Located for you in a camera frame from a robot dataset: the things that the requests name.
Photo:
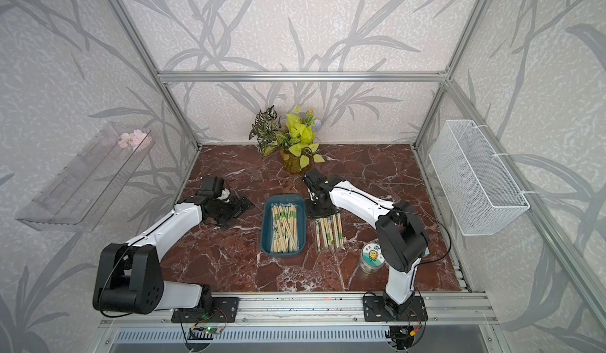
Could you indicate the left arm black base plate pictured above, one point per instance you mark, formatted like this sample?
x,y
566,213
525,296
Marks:
x,y
219,310

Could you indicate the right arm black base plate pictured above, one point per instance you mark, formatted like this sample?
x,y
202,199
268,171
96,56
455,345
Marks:
x,y
383,308

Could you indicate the teal plastic storage box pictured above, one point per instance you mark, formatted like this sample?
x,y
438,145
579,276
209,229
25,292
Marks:
x,y
283,231

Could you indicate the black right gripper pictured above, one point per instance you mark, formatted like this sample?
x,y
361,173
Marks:
x,y
312,216

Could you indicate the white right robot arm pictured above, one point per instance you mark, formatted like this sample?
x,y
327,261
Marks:
x,y
401,233

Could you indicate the pink artificial flower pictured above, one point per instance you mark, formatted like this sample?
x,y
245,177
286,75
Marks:
x,y
135,140

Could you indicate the white wire mesh basket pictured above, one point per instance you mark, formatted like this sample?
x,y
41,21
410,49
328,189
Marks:
x,y
481,192

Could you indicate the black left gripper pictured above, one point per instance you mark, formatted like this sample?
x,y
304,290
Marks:
x,y
237,208

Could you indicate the round canister with green label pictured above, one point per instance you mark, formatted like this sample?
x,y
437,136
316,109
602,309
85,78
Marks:
x,y
371,258

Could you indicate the artificial green potted plant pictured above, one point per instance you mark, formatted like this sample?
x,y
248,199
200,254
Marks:
x,y
295,140

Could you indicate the aluminium front rail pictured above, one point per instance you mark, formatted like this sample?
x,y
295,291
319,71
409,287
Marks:
x,y
346,309

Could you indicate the clear acrylic wall shelf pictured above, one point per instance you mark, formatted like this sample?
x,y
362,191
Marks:
x,y
77,199

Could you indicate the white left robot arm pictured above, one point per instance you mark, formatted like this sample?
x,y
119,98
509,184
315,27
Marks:
x,y
129,277

